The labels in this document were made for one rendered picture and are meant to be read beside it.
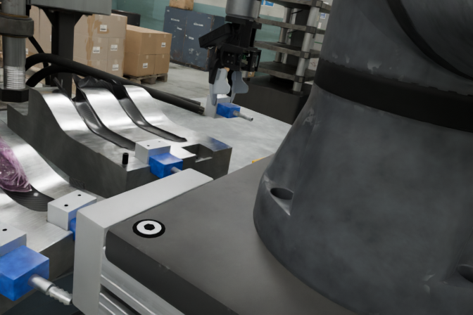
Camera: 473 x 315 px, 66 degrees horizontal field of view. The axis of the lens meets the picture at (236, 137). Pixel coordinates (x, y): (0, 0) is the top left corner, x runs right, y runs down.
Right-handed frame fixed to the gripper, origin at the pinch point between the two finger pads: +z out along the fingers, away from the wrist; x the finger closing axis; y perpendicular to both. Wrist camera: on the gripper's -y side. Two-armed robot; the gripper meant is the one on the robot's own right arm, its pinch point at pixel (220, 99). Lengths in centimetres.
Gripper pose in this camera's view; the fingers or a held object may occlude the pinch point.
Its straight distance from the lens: 92.9
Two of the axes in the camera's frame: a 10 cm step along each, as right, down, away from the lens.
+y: 7.5, 3.3, -5.8
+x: 6.4, -1.3, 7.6
